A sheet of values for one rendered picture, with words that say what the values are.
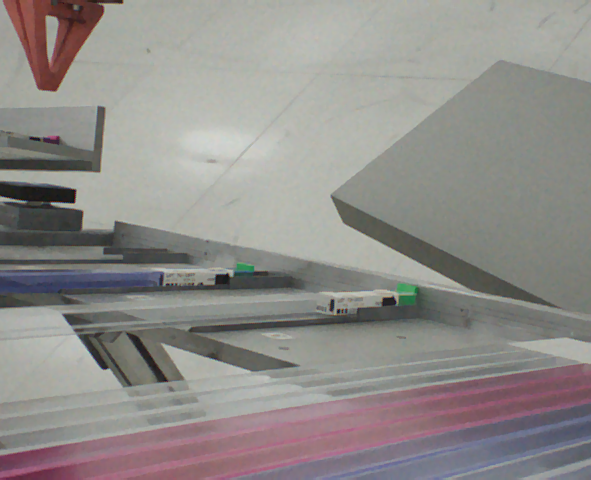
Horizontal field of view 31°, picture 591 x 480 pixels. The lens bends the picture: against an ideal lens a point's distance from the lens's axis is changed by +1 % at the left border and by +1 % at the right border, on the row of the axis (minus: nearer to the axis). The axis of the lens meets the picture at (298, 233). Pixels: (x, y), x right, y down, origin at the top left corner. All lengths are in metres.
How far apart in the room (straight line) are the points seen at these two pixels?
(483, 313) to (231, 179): 1.71
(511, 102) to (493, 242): 0.20
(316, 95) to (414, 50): 0.25
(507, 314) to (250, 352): 0.19
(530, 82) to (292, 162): 1.26
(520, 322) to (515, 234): 0.27
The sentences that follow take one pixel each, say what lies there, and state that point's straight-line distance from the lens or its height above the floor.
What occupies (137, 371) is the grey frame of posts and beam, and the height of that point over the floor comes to 0.60.
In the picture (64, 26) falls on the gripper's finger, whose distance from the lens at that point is 0.89.
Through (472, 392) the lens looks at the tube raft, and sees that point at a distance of 0.41.
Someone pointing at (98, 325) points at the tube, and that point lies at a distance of 0.48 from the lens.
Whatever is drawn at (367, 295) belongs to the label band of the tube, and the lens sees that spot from 0.62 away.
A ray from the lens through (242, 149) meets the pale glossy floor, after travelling 2.40.
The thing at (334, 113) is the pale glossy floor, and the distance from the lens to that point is 2.37.
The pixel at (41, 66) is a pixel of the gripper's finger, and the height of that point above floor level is 0.86.
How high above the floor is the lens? 1.15
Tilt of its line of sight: 34 degrees down
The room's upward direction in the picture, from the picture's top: 27 degrees counter-clockwise
